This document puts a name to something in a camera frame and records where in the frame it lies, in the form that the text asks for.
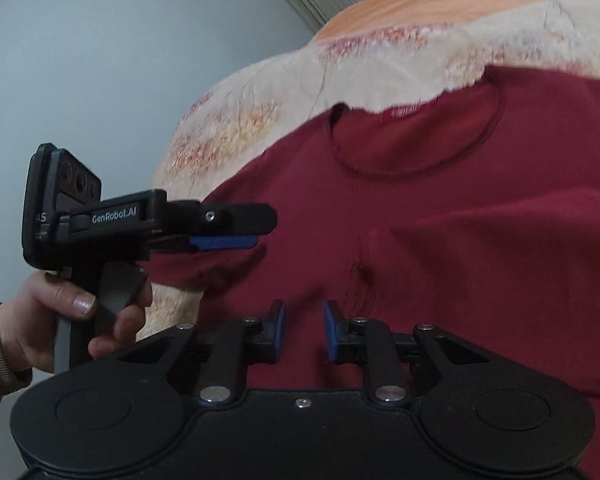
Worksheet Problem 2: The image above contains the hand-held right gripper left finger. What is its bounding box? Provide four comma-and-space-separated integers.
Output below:
117, 299, 287, 406

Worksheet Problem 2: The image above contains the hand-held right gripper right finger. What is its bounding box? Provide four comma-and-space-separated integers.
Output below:
323, 299, 491, 407

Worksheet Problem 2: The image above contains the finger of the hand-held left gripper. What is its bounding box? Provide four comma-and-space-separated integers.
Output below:
168, 199, 279, 236
149, 234, 259, 257

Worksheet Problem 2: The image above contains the dark red shirt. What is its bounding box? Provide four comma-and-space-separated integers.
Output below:
147, 66, 600, 480

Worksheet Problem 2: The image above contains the person's left hand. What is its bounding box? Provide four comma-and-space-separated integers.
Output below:
0, 272, 154, 374

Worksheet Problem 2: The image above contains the floral beige blanket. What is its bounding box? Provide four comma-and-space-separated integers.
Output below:
134, 0, 600, 346

